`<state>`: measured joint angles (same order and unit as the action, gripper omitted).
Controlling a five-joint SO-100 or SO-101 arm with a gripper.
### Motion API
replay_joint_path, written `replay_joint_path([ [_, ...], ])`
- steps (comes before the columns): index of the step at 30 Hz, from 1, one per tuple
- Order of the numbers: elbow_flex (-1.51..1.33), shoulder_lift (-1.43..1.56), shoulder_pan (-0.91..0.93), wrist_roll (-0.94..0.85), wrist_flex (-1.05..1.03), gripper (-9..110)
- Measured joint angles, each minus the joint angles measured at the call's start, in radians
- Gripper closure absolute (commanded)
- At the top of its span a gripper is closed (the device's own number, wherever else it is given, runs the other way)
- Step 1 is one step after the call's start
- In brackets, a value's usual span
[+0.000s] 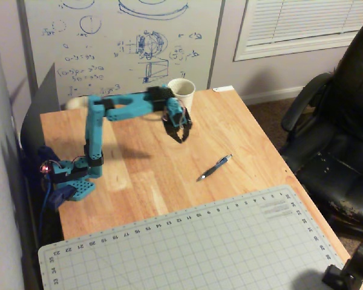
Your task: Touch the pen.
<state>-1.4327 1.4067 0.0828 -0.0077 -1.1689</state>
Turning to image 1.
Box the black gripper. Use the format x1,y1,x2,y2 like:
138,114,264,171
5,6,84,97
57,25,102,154
162,109,193,143

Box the blue black mechanical pen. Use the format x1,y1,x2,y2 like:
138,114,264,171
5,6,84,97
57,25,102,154
195,153,234,182

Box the white paper cup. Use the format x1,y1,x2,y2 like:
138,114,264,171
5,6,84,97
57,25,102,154
168,77,197,113

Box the white round object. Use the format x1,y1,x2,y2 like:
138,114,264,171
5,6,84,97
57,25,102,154
65,96,90,111

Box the whiteboard with blue drawings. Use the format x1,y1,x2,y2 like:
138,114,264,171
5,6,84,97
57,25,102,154
16,0,226,106

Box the grey cutting mat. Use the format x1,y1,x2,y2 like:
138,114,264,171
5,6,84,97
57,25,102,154
38,184,346,290

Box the dark blue table clamp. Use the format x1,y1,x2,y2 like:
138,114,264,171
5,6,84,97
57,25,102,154
37,146,76,211

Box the dark grey leaning panel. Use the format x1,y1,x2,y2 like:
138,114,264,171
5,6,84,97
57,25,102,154
19,62,62,152

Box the black leather office chair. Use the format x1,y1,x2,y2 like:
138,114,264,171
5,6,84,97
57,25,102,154
280,14,363,240

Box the white window blinds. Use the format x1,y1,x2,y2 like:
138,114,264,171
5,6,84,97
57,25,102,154
233,0,363,62

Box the blue USB cable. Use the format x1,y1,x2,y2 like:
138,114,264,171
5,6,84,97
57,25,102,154
37,175,54,246

